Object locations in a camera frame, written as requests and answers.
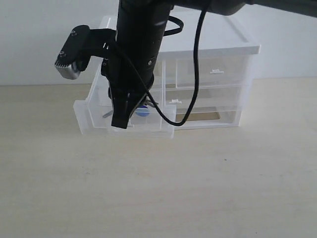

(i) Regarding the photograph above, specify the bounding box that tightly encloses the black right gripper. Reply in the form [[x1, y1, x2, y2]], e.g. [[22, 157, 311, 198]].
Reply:
[[102, 42, 155, 129]]

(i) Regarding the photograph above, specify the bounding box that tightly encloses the key bunch with blue tag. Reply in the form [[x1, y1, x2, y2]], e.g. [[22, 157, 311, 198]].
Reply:
[[103, 99, 159, 119]]

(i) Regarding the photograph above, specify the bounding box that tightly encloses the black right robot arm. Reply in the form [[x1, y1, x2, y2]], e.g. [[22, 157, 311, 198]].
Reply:
[[102, 0, 253, 129]]

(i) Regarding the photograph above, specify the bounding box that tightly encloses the white plastic drawer cabinet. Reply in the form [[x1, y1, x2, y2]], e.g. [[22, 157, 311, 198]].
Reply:
[[99, 15, 262, 129]]

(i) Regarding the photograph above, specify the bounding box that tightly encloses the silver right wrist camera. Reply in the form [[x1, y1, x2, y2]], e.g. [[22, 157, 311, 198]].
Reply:
[[53, 24, 117, 81]]

